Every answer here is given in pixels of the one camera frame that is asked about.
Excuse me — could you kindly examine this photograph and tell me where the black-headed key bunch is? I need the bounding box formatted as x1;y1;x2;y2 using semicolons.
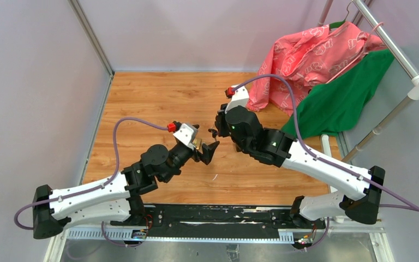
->
208;128;218;141

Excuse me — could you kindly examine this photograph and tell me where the metal clothes rack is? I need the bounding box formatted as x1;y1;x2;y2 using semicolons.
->
317;0;419;223

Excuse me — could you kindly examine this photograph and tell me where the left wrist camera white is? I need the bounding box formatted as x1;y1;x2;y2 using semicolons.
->
167;121;196;144

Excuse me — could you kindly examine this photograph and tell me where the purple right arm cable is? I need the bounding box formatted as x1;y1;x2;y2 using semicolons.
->
231;74;419;250

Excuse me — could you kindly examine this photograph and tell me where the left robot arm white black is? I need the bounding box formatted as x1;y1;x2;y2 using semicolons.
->
32;124;220;240

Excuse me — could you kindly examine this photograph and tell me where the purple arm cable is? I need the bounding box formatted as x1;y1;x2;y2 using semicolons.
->
13;117;170;248
231;74;419;250

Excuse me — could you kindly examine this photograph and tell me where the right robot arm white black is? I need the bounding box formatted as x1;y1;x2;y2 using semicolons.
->
215;104;385;228

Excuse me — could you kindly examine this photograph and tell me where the brass padlock steel shackle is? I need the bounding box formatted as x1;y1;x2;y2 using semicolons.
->
192;138;202;151

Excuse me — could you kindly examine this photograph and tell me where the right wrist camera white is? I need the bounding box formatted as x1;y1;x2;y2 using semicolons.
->
225;85;249;113

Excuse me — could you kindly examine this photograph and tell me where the pink patterned garment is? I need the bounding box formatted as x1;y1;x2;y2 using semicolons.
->
247;22;386;115

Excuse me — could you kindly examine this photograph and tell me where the green garment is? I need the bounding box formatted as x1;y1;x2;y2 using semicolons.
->
296;50;394;139

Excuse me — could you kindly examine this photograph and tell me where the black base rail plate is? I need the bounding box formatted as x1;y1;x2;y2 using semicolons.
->
59;203;384;243

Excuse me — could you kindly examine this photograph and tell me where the aluminium corner frame post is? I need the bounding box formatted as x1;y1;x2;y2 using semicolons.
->
68;0;115;79

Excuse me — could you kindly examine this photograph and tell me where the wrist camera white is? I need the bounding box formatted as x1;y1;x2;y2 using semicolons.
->
167;121;196;144
225;85;249;113

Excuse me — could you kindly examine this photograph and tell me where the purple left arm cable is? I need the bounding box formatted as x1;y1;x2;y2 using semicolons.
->
13;117;170;248

